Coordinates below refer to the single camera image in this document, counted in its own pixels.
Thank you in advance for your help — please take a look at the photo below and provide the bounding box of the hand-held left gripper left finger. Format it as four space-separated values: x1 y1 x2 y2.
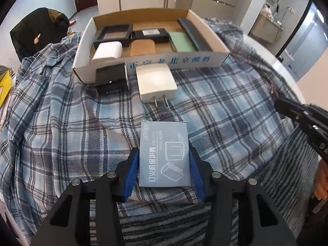
31 147 140 246

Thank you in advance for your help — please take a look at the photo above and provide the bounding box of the green sticky note pad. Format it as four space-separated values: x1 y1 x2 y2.
167 31 194 52

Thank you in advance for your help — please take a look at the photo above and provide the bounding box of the cardboard box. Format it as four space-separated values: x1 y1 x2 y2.
72 8 230 84

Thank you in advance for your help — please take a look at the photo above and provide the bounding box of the blue plaid shirt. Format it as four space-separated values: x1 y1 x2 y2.
0 18 308 239

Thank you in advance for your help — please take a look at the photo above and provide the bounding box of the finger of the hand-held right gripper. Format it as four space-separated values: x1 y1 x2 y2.
274 97 328 163

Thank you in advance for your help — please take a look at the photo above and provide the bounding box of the brown kraft block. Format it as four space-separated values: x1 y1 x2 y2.
130 39 156 57

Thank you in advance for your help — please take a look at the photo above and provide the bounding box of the white charger with metal prongs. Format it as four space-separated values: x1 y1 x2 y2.
135 64 178 107

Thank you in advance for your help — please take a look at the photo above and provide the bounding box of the black square frame case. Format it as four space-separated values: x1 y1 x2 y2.
93 23 133 49

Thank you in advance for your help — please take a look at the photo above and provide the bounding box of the beige counter cabinet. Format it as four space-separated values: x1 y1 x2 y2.
247 2 285 44

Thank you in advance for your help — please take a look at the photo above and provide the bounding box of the small grey printed box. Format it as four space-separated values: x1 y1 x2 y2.
139 120 191 187

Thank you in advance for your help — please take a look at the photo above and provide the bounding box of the black remote control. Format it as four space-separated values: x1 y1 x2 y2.
178 17 213 52

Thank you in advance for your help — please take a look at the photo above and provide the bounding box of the person's right hand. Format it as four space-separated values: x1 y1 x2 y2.
313 157 328 200

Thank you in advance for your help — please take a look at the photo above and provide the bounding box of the grey striped cloth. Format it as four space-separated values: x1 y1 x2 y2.
116 128 323 246

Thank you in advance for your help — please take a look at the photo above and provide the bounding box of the black battery with white label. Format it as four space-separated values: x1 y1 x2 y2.
131 28 170 44

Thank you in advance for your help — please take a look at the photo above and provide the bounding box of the black power adapter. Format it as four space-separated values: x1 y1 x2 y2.
95 64 129 95

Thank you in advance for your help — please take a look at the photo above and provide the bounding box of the black jacket on chair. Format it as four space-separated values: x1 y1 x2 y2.
10 8 70 62

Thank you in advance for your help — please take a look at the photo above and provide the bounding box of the yellow bag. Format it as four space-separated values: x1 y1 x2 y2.
0 68 13 108

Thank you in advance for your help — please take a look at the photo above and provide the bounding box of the white charger with rounded corners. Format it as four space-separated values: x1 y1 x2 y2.
91 41 123 63

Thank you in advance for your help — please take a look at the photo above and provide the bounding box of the black power cable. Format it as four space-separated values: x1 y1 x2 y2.
275 8 289 42

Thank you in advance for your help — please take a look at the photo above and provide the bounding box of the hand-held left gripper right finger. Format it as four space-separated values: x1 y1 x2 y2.
189 146 298 246

